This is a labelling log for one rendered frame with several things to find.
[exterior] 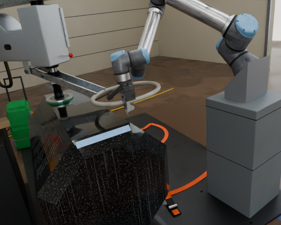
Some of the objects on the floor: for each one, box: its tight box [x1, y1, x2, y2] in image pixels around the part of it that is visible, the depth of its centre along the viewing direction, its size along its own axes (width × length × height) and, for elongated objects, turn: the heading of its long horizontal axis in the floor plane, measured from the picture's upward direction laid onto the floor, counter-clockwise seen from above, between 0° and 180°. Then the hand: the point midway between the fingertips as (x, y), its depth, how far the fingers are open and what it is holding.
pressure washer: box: [3, 76, 33, 150], centre depth 325 cm, size 35×35×87 cm
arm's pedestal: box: [201, 90, 281, 224], centre depth 195 cm, size 50×50×85 cm
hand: (126, 113), depth 157 cm, fingers closed on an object, 4 cm apart
